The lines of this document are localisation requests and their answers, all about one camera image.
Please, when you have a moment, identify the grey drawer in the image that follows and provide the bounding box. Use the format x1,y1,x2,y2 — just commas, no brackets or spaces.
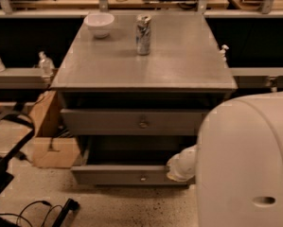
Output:
61,109,208,136
71,135,195,187

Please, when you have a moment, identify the white bowl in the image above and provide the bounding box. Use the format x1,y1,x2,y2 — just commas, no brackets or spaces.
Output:
83,12,115,39

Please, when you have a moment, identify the small white pump bottle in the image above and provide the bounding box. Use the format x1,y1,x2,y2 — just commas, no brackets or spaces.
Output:
220,44,229,61

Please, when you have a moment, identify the black floor cable left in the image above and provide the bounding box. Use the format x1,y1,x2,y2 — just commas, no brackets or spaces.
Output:
0,200,64,227

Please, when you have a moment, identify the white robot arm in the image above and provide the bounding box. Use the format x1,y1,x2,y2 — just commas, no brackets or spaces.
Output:
167,92,283,227

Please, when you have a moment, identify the wooden block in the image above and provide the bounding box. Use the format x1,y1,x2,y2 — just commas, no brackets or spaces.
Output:
29,91,80,168

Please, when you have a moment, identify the clear pump bottle left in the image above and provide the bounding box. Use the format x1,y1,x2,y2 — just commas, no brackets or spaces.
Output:
38,51,55,76

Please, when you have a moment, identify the grey drawer cabinet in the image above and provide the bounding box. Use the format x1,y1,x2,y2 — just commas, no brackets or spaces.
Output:
49,10,238,187

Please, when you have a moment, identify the silver blue drink can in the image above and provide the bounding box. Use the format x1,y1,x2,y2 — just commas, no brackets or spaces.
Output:
136,14,151,56

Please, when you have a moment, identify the grey top drawer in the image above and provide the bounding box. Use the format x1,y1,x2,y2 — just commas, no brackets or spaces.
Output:
61,109,208,136

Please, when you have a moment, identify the black bar on floor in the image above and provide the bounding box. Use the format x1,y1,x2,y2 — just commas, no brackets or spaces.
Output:
52,199,80,227

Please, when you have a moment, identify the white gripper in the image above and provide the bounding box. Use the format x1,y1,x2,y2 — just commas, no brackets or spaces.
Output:
167,145,198,183

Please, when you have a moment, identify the black chair frame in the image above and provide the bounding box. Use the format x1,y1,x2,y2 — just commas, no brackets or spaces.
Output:
0,109,37,206

